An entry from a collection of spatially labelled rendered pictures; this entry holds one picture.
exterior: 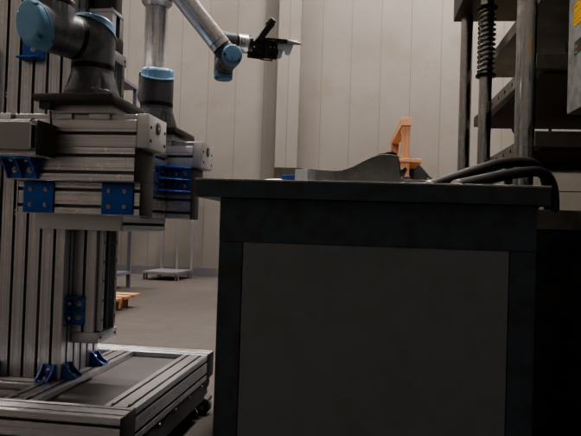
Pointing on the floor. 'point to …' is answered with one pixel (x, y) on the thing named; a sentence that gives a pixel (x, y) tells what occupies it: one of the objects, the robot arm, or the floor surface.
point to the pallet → (124, 298)
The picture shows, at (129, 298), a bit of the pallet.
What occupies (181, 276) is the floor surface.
